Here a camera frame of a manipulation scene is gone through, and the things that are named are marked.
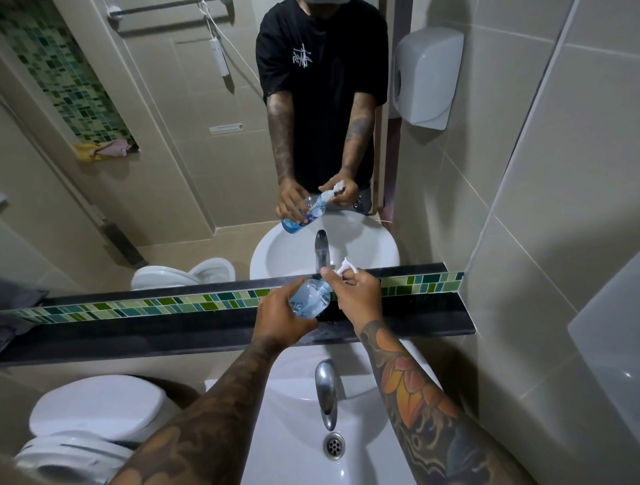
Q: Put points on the white paper towel dispenser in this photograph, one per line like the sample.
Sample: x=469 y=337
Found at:
x=610 y=339

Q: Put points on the white ceramic sink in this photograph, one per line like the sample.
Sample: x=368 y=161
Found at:
x=295 y=449

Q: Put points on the person's right thumb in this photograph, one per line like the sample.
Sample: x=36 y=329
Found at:
x=332 y=277

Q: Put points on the person's left forearm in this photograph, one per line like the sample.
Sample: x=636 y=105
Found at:
x=215 y=424

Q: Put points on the white pump sprayer cap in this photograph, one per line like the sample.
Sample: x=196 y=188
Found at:
x=346 y=266

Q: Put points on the person's left hand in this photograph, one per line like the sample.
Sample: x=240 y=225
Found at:
x=275 y=317

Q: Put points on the clear blue plastic bottle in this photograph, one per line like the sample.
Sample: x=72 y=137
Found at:
x=310 y=299

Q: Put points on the black stone ledge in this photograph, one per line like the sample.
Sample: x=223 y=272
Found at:
x=150 y=335

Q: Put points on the white toilet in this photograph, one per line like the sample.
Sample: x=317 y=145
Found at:
x=90 y=414

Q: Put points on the person's right hand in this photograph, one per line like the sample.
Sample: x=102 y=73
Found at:
x=360 y=302

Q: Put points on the chrome sink faucet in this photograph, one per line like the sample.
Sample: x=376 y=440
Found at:
x=326 y=389

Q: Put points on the green mosaic tile strip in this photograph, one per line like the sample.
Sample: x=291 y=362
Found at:
x=150 y=304

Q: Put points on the wall mirror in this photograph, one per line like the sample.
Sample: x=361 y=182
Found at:
x=175 y=150

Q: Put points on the person's right forearm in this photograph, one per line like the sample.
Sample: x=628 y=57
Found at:
x=430 y=414

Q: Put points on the round chrome overflow drain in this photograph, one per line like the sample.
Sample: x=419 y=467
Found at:
x=334 y=445

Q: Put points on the person's left thumb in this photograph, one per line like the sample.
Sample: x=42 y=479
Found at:
x=290 y=289

